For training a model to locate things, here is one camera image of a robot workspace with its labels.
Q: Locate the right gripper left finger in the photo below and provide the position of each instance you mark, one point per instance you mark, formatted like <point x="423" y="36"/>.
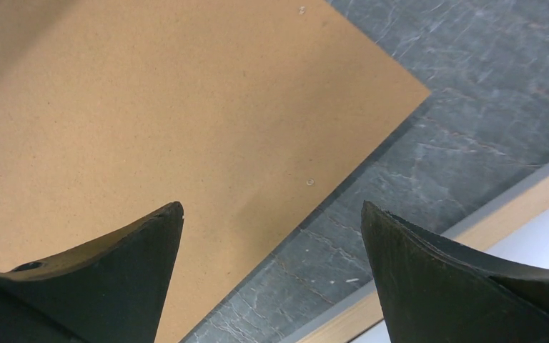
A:
<point x="110" y="289"/>

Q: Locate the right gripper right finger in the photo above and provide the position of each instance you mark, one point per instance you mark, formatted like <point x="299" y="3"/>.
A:
<point x="459" y="293"/>

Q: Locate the brown cardboard backing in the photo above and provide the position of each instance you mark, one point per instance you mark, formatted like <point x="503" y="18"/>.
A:
<point x="249" y="113"/>

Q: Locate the wooden picture frame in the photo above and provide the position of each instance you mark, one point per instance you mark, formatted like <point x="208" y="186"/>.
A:
<point x="515" y="226"/>

